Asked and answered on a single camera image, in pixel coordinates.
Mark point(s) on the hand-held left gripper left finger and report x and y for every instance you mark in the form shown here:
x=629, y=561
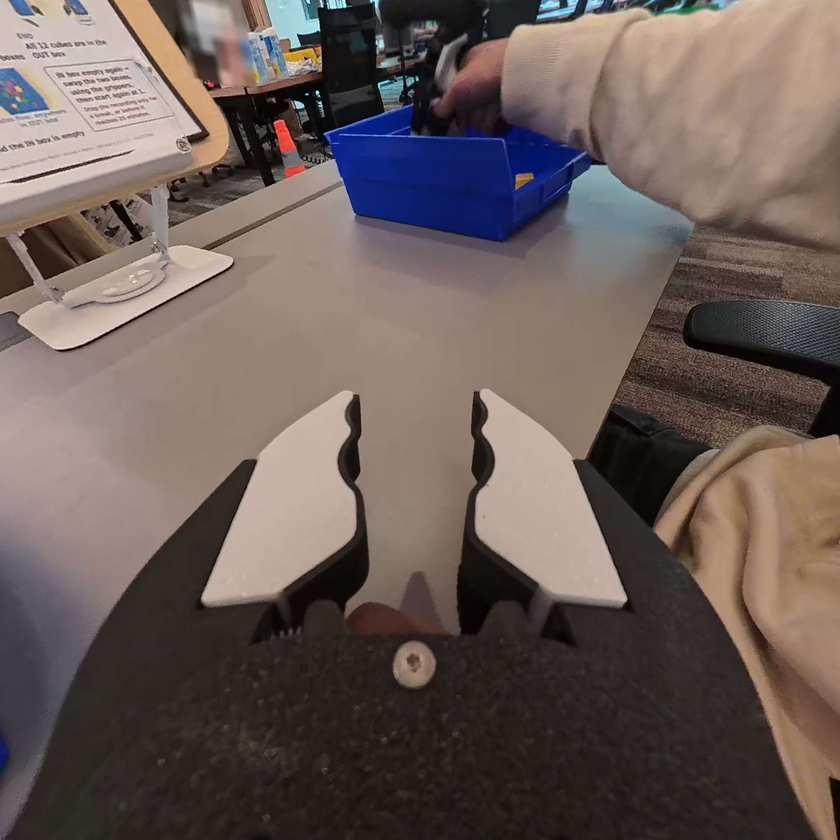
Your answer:
x=289, y=518

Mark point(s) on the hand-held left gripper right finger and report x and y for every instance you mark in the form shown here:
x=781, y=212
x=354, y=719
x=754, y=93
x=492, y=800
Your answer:
x=544, y=518

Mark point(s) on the yellow wooden cube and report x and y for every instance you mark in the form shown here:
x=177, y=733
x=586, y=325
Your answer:
x=525, y=182

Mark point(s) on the person's right forearm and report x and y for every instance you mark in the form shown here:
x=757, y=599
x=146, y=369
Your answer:
x=656, y=111

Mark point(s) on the black mesh chair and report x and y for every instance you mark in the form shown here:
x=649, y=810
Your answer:
x=351, y=59

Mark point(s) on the person's dark trouser leg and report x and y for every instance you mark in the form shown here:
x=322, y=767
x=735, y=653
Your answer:
x=643, y=453

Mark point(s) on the yellow package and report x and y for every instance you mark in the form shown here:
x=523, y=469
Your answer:
x=303, y=62

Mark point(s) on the brown wooden desk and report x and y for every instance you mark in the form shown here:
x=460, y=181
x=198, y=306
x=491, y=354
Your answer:
x=289, y=80

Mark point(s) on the orange traffic cone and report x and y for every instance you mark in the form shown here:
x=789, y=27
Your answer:
x=289, y=154

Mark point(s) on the person's cream sweatshirt torso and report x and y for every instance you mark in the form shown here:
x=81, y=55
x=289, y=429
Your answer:
x=774, y=558

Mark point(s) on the white document stand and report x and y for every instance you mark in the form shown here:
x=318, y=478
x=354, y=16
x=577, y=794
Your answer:
x=167, y=52

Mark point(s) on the printed instruction sheet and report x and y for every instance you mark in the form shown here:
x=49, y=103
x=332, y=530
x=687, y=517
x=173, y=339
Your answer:
x=79, y=85

